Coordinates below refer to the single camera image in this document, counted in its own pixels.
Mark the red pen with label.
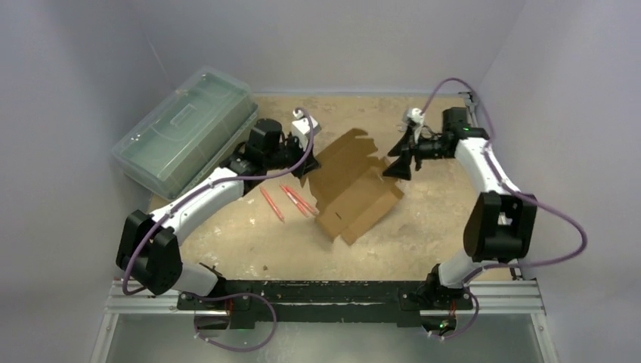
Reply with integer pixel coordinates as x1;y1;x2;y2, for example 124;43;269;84
280;185;308;218

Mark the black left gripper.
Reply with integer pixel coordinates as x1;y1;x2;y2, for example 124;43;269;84
264;131;321;179

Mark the clear plastic storage box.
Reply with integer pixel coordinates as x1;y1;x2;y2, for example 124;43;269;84
112;67;259;200

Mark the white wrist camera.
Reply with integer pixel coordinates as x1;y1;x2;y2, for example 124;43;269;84
291;110;321;150
404;108;425;143

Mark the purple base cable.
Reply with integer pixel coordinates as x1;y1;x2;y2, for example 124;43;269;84
192;292;278;352

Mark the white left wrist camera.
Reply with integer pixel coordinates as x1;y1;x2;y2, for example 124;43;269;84
291;110;321;150

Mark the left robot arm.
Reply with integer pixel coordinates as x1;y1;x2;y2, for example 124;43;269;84
116;109;321;309

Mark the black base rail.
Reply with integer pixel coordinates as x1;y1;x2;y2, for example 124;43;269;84
178;271;474;332

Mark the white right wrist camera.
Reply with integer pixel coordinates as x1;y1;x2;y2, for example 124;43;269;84
404;108;425;143

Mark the aluminium frame rail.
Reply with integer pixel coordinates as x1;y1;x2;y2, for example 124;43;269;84
90;281;243;362

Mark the pink pen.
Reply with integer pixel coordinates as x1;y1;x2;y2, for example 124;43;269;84
259;187;285;223

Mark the brown cardboard box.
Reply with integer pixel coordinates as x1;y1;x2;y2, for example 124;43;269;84
300;129;404;246

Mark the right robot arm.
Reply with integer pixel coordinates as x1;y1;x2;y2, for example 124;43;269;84
383;107;537;308

